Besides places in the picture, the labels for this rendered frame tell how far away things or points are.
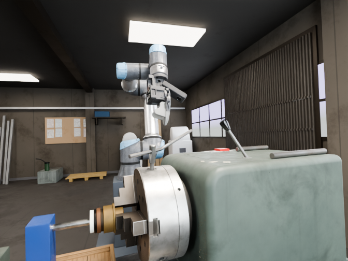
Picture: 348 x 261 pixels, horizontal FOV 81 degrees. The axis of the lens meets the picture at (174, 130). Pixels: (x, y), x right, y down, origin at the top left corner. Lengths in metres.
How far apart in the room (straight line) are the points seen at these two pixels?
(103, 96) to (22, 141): 3.07
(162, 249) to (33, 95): 8.08
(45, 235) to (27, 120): 7.82
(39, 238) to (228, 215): 0.54
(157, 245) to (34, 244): 0.34
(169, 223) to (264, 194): 0.30
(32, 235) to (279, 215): 0.74
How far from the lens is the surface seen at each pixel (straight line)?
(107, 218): 0.72
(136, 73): 0.98
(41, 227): 0.74
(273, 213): 0.76
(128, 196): 0.77
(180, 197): 0.65
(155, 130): 1.26
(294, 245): 0.86
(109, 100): 8.01
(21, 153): 8.54
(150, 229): 0.64
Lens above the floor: 1.35
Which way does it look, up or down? 1 degrees up
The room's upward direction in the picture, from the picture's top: 2 degrees counter-clockwise
